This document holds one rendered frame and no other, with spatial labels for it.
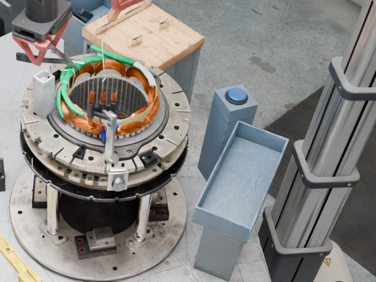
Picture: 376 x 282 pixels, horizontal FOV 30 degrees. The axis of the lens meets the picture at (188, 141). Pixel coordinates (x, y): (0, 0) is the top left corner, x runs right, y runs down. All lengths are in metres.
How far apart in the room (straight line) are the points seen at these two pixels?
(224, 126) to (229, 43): 1.86
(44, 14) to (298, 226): 0.79
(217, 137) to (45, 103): 0.44
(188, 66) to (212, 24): 1.84
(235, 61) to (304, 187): 1.75
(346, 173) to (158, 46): 0.50
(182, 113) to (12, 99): 0.59
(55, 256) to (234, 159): 0.42
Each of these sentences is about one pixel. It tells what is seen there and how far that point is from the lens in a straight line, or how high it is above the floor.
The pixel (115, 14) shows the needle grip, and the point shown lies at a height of 1.32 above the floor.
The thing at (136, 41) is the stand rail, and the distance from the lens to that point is 1.54.
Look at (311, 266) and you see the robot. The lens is 1.82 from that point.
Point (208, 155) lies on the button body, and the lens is 1.62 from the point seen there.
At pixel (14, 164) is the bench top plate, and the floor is 0.78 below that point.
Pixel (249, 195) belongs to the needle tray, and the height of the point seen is 1.03.
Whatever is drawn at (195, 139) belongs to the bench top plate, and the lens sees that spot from 1.76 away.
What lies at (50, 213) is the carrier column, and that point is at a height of 0.88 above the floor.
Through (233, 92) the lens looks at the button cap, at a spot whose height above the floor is 1.04.
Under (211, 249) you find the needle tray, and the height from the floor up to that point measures 0.87.
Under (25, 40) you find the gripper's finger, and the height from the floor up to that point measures 1.23.
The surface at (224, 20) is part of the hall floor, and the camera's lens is 3.49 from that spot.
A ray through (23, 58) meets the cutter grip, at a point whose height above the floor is 1.17.
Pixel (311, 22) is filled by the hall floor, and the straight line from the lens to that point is 3.64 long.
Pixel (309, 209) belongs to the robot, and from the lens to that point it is 1.63.
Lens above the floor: 2.03
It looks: 46 degrees down
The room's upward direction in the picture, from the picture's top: 12 degrees clockwise
